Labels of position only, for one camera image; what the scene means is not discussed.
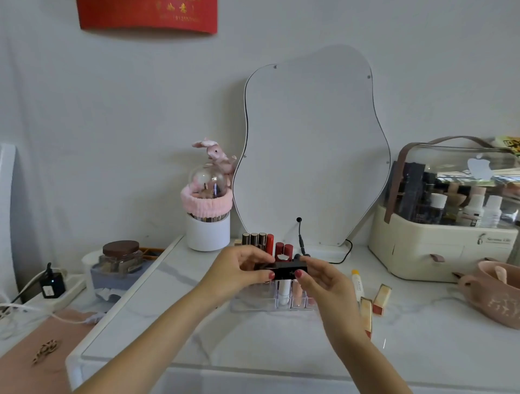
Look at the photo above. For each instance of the person's left hand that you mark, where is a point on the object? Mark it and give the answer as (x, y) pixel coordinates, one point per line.
(233, 268)

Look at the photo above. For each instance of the person's right hand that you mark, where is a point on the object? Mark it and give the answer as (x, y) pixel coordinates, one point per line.
(333, 300)

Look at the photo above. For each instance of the person's right thumb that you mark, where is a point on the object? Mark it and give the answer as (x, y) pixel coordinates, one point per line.
(304, 279)

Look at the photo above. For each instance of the person's left thumb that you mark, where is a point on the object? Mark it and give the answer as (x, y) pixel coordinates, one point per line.
(260, 277)

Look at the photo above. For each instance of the black lipstick tube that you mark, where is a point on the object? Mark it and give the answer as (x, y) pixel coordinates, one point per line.
(286, 267)

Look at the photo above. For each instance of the person's left forearm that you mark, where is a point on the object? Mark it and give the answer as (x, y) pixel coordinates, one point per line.
(158, 337)

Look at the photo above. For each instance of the person's right forearm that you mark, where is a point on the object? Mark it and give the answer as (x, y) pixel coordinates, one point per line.
(367, 365)

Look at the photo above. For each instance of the pink lip gloss tube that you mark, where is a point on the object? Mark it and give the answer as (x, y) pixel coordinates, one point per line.
(297, 293)

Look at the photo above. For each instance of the clear acrylic lipstick organizer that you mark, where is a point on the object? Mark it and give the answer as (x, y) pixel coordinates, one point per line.
(260, 300)

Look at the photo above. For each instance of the white lip gloss tube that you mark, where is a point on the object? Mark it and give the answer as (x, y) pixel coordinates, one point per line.
(284, 291)

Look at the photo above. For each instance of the red lipstick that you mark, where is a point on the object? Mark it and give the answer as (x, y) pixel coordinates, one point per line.
(270, 243)
(279, 248)
(288, 249)

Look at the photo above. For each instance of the brown gold lipstick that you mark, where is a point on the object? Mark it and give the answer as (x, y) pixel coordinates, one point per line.
(262, 239)
(246, 238)
(254, 238)

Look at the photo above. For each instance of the yellow-capped lip balm tube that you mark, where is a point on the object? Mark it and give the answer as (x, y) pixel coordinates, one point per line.
(358, 284)

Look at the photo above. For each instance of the white cylinder base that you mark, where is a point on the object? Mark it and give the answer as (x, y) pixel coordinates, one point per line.
(207, 235)

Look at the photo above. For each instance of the pink fluffy headband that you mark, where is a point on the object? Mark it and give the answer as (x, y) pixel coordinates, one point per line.
(205, 209)

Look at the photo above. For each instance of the glass dome ornament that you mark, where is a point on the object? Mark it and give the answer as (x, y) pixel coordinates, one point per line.
(209, 180)

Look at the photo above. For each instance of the wavy white-framed mirror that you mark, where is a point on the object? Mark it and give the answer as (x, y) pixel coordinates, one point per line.
(313, 154)

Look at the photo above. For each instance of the pink plush rabbit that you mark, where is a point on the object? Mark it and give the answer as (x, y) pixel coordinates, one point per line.
(217, 154)

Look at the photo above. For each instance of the cream cosmetic storage box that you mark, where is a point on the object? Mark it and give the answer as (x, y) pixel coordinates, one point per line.
(430, 243)

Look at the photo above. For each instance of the grey cloth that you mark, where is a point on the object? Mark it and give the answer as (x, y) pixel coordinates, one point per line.
(122, 284)

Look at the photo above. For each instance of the black cosmetic box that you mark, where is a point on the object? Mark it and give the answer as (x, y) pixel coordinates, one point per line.
(412, 190)

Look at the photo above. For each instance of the glass jar with brown lid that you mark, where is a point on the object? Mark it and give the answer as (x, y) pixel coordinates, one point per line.
(121, 257)

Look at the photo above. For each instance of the dark bottle with white cap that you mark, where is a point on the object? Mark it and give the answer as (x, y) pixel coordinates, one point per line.
(436, 209)

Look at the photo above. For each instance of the white round container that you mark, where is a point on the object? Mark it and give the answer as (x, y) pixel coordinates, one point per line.
(90, 268)

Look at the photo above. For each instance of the white cosmetic bottle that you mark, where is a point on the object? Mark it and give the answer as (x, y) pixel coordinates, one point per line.
(474, 209)
(492, 211)

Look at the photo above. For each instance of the white power strip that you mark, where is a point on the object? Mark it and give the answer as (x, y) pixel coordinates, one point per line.
(61, 294)

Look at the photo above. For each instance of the black charger plug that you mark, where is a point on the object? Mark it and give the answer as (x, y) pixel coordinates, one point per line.
(53, 284)

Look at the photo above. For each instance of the leopard print hair clip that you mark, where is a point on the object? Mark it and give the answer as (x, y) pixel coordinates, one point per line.
(44, 351)

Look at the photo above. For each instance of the yellow printed packet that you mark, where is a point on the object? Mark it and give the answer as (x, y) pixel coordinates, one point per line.
(510, 144)

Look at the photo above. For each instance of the pink desk mat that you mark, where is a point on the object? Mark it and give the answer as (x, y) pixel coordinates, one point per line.
(32, 373)

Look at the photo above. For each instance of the red wall hanging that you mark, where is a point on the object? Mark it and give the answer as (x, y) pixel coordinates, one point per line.
(146, 14)

